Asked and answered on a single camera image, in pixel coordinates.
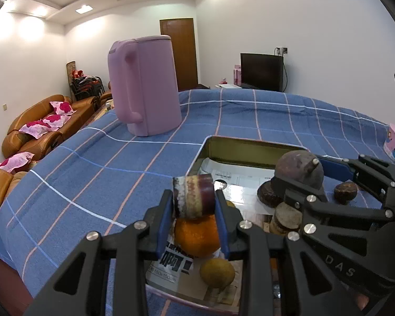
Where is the dark brown round fruit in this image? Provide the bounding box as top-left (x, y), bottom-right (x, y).
top-left (333, 181), bottom-right (359, 204)

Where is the pink electric kettle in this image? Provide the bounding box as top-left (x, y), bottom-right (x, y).
top-left (107, 35), bottom-right (182, 136)

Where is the purple mangosteen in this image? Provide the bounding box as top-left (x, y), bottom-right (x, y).
top-left (274, 150), bottom-right (325, 191)

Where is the brown wooden door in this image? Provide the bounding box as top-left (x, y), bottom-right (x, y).
top-left (160, 18), bottom-right (199, 91)

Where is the stack of dark chairs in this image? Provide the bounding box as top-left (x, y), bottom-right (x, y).
top-left (69, 71), bottom-right (105, 101)

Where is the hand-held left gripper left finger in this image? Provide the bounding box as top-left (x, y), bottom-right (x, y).
top-left (22, 189), bottom-right (174, 316)

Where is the black television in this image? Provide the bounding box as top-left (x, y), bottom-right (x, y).
top-left (240, 53), bottom-right (285, 92)

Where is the yellow-brown longan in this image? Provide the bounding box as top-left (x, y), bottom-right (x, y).
top-left (199, 258), bottom-right (236, 291)

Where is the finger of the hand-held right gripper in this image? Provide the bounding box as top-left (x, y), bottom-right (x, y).
top-left (317, 154), bottom-right (395, 205)
top-left (272, 175), bottom-right (395, 235)

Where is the layered cake roll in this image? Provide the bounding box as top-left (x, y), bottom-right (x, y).
top-left (172, 173), bottom-right (216, 219)

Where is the white printed paper sheet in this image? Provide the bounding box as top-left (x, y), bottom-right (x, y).
top-left (146, 158), bottom-right (277, 305)

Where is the blue checked tablecloth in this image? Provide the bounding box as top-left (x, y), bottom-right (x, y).
top-left (0, 88), bottom-right (395, 316)

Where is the pink floral cushion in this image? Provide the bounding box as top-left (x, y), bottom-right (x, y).
top-left (0, 151), bottom-right (36, 172)
top-left (49, 101), bottom-right (77, 116)
top-left (41, 113), bottom-right (71, 129)
top-left (19, 121), bottom-right (53, 139)

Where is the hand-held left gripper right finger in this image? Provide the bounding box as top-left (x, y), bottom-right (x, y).
top-left (215, 189), bottom-right (362, 316)

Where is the gold metal tin box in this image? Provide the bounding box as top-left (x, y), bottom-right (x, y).
top-left (145, 135), bottom-right (320, 313)

